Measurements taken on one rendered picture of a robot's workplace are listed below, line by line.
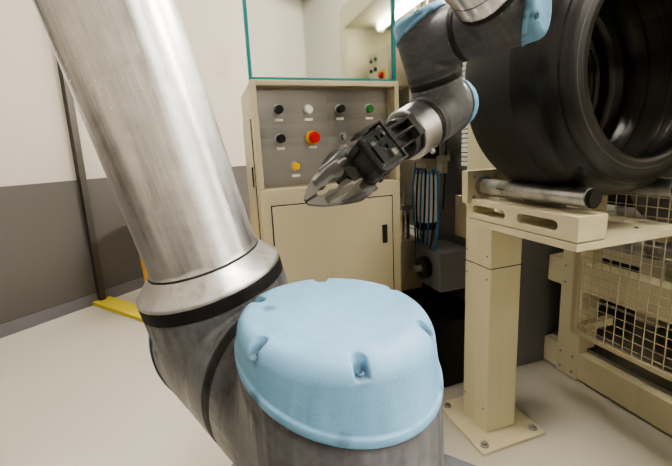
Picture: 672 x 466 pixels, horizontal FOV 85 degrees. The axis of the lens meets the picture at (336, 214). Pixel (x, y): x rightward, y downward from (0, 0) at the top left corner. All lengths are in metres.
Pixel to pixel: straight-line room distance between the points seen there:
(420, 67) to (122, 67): 0.46
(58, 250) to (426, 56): 2.78
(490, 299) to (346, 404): 1.15
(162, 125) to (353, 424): 0.27
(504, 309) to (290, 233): 0.78
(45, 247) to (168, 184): 2.72
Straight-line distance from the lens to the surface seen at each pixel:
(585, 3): 0.94
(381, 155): 0.53
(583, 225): 0.95
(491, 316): 1.38
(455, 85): 0.69
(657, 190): 1.20
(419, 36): 0.66
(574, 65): 0.90
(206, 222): 0.35
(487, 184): 1.16
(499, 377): 1.52
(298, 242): 1.36
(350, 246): 1.42
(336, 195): 0.53
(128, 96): 0.35
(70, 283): 3.15
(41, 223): 3.03
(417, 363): 0.25
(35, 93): 3.09
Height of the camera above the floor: 1.03
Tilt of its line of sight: 10 degrees down
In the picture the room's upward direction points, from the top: 3 degrees counter-clockwise
